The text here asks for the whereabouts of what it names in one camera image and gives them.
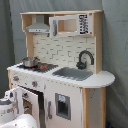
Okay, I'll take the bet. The white oven door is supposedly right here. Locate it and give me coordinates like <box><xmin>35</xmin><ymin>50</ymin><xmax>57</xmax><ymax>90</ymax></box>
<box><xmin>13</xmin><ymin>86</ymin><xmax>42</xmax><ymax>128</ymax></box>

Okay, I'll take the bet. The small silver pot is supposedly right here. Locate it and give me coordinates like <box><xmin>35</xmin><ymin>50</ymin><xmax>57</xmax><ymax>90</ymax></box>
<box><xmin>22</xmin><ymin>57</ymin><xmax>39</xmax><ymax>67</ymax></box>

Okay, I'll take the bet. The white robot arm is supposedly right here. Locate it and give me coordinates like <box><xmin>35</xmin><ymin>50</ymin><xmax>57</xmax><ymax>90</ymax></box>
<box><xmin>0</xmin><ymin>88</ymin><xmax>39</xmax><ymax>128</ymax></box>

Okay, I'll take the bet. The wooden toy kitchen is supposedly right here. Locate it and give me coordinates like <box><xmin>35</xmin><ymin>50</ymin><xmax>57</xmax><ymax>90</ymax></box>
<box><xmin>8</xmin><ymin>10</ymin><xmax>115</xmax><ymax>128</ymax></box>

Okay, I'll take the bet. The left red stove knob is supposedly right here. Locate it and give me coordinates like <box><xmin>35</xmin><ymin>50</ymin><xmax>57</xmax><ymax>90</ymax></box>
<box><xmin>13</xmin><ymin>76</ymin><xmax>19</xmax><ymax>81</ymax></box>

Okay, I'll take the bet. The red stove knob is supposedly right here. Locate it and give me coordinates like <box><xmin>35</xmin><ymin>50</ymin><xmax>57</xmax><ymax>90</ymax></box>
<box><xmin>13</xmin><ymin>76</ymin><xmax>19</xmax><ymax>81</ymax></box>
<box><xmin>32</xmin><ymin>81</ymin><xmax>38</xmax><ymax>87</ymax></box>

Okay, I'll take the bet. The right red stove knob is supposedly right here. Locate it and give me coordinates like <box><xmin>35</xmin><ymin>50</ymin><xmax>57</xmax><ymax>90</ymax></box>
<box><xmin>32</xmin><ymin>81</ymin><xmax>38</xmax><ymax>87</ymax></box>

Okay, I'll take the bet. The black stovetop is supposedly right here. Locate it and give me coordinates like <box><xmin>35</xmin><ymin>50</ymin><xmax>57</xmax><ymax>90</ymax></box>
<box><xmin>20</xmin><ymin>62</ymin><xmax>56</xmax><ymax>73</ymax></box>

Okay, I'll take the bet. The white cabinet door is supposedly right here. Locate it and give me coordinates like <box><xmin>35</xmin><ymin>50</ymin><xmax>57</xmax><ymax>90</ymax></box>
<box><xmin>44</xmin><ymin>81</ymin><xmax>82</xmax><ymax>128</ymax></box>

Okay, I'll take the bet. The grey toy sink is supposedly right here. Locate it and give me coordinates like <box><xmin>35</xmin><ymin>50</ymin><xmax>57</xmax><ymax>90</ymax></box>
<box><xmin>53</xmin><ymin>67</ymin><xmax>92</xmax><ymax>81</ymax></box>

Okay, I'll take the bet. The grey range hood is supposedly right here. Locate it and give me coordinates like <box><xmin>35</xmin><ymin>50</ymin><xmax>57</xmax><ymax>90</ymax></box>
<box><xmin>25</xmin><ymin>15</ymin><xmax>49</xmax><ymax>33</ymax></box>

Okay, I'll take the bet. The black toy faucet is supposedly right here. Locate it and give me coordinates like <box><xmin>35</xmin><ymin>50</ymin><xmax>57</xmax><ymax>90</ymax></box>
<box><xmin>76</xmin><ymin>50</ymin><xmax>94</xmax><ymax>70</ymax></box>

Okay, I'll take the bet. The white microwave door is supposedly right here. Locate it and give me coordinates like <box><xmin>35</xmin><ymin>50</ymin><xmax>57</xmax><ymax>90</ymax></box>
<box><xmin>49</xmin><ymin>13</ymin><xmax>92</xmax><ymax>38</ymax></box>

